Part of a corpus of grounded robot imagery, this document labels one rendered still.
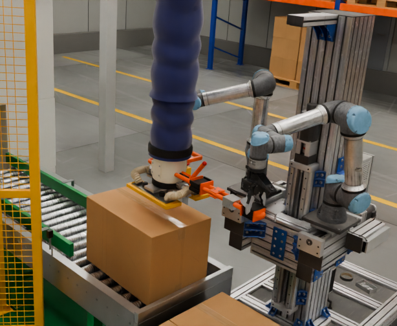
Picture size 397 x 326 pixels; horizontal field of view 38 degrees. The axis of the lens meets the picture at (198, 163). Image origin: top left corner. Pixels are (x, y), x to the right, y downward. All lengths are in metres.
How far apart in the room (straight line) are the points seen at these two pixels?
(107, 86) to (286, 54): 5.60
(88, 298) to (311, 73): 1.68
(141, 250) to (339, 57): 1.39
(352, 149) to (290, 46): 8.25
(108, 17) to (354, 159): 3.61
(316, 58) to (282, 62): 7.94
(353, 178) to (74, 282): 1.59
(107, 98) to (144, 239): 3.24
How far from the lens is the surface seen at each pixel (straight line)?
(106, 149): 6.15
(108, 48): 5.89
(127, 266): 3.13
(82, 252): 3.58
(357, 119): 2.67
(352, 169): 2.80
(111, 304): 3.08
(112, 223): 3.14
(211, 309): 3.10
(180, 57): 2.71
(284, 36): 10.99
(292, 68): 10.94
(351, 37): 3.03
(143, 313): 2.95
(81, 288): 3.28
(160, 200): 2.88
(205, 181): 2.82
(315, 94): 3.13
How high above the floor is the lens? 2.28
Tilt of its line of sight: 20 degrees down
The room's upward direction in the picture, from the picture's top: 4 degrees clockwise
